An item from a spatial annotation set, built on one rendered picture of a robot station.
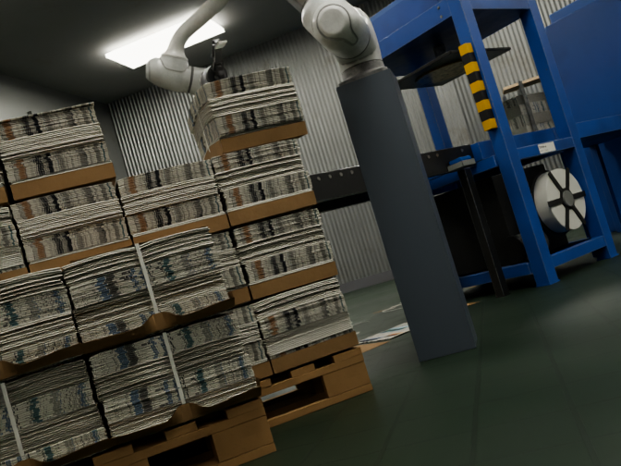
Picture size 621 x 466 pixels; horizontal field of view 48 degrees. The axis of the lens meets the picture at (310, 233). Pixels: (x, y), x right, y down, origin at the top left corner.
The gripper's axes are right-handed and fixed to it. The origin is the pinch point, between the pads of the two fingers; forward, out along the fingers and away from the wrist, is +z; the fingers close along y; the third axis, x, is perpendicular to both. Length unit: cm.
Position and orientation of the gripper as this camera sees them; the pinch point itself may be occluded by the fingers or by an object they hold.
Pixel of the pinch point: (227, 62)
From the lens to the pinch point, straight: 244.3
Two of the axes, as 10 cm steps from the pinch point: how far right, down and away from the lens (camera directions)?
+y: 2.5, 9.7, 0.6
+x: -9.1, 2.6, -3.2
